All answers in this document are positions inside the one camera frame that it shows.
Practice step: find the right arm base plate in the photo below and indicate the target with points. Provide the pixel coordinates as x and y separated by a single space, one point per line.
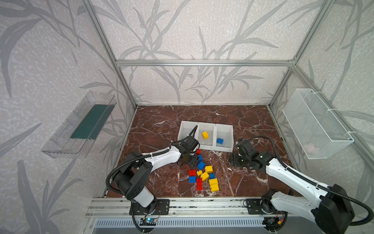
255 207

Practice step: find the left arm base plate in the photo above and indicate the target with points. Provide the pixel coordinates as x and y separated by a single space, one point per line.
157 207

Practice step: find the right controller wiring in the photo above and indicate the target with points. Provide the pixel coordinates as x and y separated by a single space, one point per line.
273 221

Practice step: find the left controller board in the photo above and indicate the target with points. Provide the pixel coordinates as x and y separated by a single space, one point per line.
148 221

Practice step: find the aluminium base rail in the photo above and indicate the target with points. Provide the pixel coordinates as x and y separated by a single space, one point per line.
178 207

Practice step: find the clear plastic wall tray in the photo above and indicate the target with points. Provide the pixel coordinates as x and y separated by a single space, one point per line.
78 133

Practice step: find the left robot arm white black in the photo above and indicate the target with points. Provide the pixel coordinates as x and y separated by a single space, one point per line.
130 178

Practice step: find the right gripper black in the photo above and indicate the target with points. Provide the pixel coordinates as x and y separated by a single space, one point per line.
237 160

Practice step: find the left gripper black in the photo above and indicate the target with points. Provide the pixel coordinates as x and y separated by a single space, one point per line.
190 159

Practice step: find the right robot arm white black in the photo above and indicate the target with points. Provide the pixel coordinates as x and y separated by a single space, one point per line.
329 207

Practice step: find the long red lego lower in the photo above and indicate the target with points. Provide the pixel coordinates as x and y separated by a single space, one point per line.
199 186

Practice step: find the long yellow lego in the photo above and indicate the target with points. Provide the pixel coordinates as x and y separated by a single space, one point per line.
214 186

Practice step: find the white three-compartment sorting bin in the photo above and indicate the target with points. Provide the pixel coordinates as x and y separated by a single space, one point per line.
211 136

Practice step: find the white wire mesh basket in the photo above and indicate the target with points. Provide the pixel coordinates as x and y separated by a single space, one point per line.
312 121

